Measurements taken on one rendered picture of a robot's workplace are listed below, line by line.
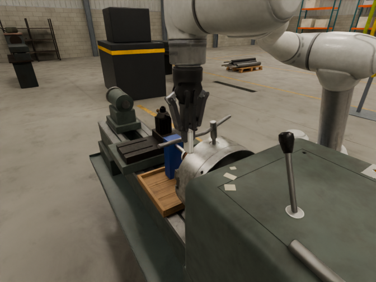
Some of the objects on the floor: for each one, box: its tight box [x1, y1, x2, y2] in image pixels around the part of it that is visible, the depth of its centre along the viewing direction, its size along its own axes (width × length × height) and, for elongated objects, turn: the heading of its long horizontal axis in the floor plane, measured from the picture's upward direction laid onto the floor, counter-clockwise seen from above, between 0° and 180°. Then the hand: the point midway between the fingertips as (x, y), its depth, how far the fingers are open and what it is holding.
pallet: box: [226, 65, 262, 73], centre depth 892 cm, size 124×86×14 cm
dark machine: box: [97, 7, 166, 101], centre depth 561 cm, size 181×122×195 cm
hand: (188, 140), depth 62 cm, fingers closed
